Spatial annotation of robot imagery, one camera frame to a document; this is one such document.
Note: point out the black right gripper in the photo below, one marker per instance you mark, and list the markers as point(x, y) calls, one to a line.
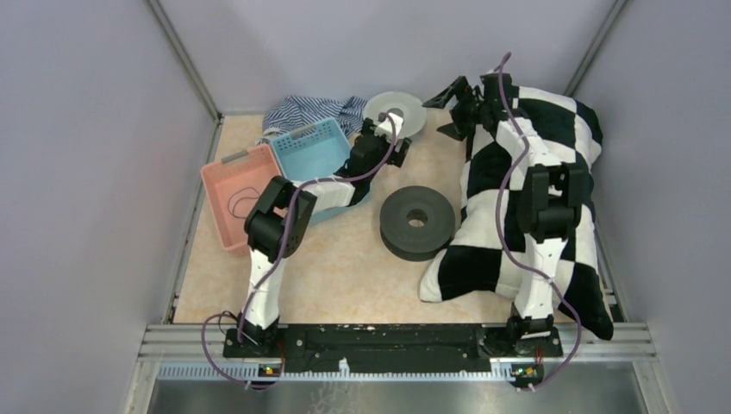
point(459, 129)

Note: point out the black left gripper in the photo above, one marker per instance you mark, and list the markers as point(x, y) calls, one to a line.
point(397, 157)

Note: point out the grey cable spool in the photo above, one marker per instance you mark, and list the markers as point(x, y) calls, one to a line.
point(401, 104)

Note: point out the black cable spool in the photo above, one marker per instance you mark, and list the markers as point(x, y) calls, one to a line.
point(416, 222)

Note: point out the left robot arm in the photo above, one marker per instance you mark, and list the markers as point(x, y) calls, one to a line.
point(277, 224)

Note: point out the blue perforated plastic basket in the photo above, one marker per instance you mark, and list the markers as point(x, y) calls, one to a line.
point(313, 151)

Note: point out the blue white striped cloth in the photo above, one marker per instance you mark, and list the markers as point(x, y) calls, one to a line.
point(294, 112)

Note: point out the pink perforated plastic basket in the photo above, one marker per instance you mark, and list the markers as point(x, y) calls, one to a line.
point(232, 185)

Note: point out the black white checkered pillow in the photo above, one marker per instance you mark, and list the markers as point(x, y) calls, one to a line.
point(531, 228)

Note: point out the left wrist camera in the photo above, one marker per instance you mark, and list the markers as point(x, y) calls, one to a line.
point(388, 125)

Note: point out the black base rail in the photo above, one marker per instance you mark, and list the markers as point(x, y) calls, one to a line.
point(390, 348)

